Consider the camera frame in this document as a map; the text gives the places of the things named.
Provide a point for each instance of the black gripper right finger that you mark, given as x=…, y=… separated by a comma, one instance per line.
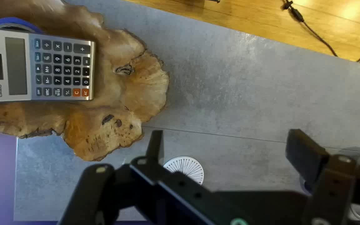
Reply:
x=307, y=156

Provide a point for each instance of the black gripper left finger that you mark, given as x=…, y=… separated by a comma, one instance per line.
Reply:
x=157, y=145

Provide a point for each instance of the white round disc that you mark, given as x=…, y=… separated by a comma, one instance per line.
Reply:
x=188, y=166

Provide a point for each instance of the grey concrete-look sideboard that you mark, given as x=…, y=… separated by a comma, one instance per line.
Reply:
x=251, y=104

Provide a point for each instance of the grey Casio calculator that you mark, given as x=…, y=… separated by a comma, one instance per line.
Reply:
x=38, y=69

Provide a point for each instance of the blue tape roll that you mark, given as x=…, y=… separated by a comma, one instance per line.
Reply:
x=18, y=21

